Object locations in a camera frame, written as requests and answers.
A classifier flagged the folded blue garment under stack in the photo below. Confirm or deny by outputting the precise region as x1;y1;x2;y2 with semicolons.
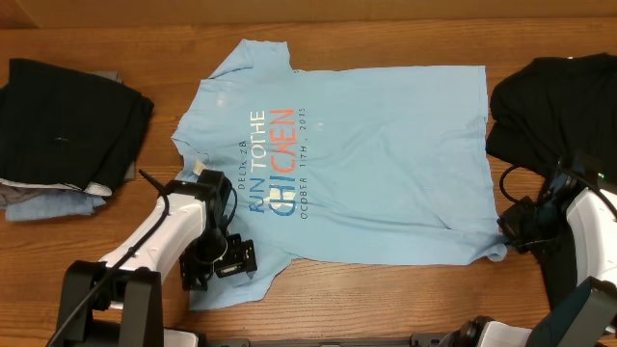
5;190;106;222

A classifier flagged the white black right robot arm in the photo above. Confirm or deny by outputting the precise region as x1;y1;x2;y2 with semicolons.
430;153;616;347

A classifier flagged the folded black garment on stack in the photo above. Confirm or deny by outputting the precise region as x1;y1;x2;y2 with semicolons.
1;59;153;196

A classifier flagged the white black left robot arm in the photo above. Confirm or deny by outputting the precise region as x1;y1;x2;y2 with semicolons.
48;170;257;347

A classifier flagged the black unfolded shirt pile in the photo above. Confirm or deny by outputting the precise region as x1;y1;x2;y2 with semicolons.
485;52;617;309

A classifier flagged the light blue printed t-shirt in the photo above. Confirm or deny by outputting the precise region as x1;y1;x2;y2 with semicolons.
173;40;507;310

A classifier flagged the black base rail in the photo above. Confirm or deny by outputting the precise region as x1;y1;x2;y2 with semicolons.
197;333;448;347

